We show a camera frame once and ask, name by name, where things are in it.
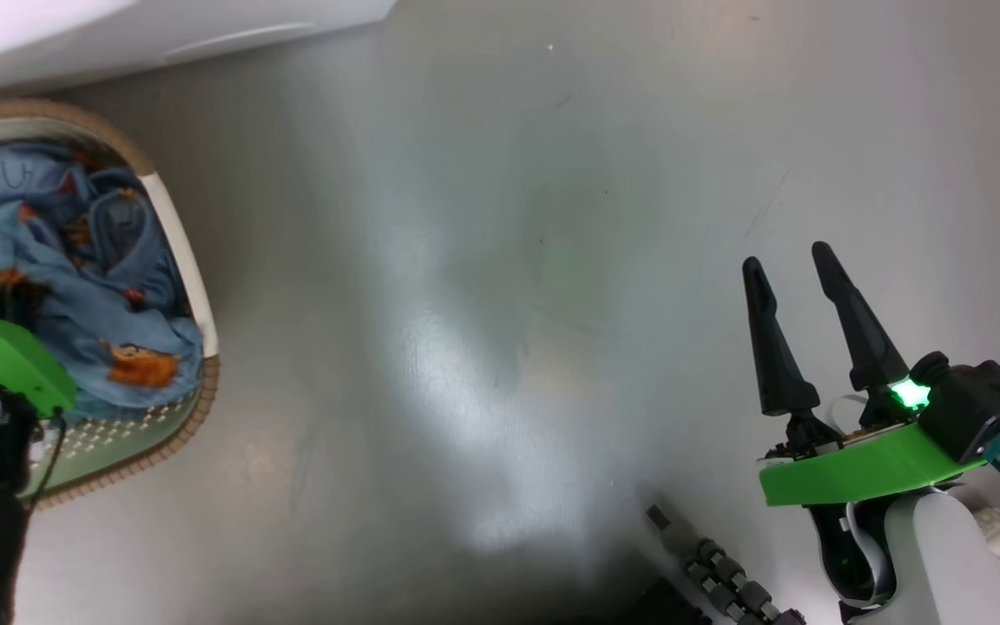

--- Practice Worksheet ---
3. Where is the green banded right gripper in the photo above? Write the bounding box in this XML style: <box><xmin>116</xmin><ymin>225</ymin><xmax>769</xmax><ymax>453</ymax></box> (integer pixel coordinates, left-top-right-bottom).
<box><xmin>741</xmin><ymin>241</ymin><xmax>984</xmax><ymax>610</ymax></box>

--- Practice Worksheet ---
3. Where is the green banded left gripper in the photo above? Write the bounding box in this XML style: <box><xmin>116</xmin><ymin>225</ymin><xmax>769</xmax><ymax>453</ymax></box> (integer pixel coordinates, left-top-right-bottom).
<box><xmin>0</xmin><ymin>310</ymin><xmax>77</xmax><ymax>418</ymax></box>

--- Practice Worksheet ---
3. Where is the blue cartoon print garment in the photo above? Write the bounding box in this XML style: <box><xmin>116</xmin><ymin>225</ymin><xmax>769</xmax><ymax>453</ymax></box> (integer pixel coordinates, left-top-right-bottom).
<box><xmin>0</xmin><ymin>141</ymin><xmax>205</xmax><ymax>419</ymax></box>

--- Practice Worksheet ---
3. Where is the cream perforated laundry basket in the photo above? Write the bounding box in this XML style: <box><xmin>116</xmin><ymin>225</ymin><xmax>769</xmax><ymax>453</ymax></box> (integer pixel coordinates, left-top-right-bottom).
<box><xmin>0</xmin><ymin>98</ymin><xmax>221</xmax><ymax>510</ymax></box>

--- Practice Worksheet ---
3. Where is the white front-load washing machine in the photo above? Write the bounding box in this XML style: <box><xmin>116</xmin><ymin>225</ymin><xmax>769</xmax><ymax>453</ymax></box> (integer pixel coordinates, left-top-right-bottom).
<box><xmin>0</xmin><ymin>0</ymin><xmax>398</xmax><ymax>98</ymax></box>

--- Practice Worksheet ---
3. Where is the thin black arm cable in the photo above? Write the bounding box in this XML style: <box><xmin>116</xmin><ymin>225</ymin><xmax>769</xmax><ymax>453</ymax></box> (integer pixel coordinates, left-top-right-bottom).
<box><xmin>24</xmin><ymin>408</ymin><xmax>69</xmax><ymax>503</ymax></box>

